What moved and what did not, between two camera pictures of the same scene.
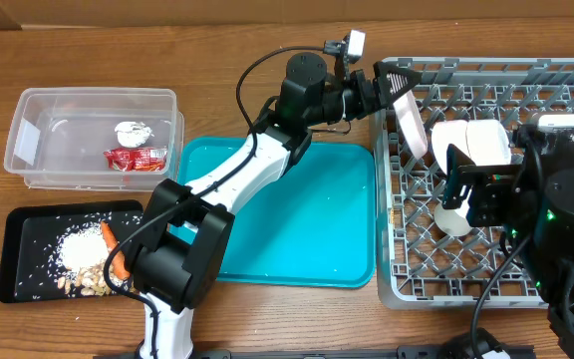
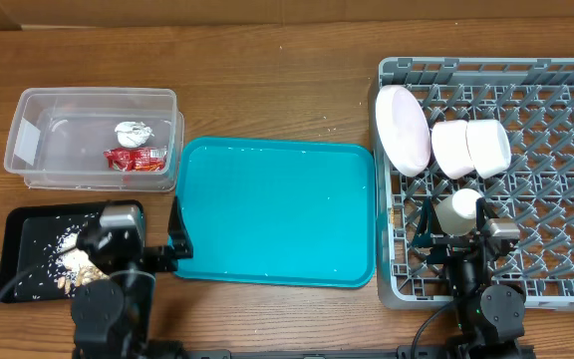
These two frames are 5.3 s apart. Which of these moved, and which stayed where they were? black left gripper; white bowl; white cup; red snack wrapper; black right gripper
Moved: black right gripper; black left gripper
Stayed: white cup; red snack wrapper; white bowl
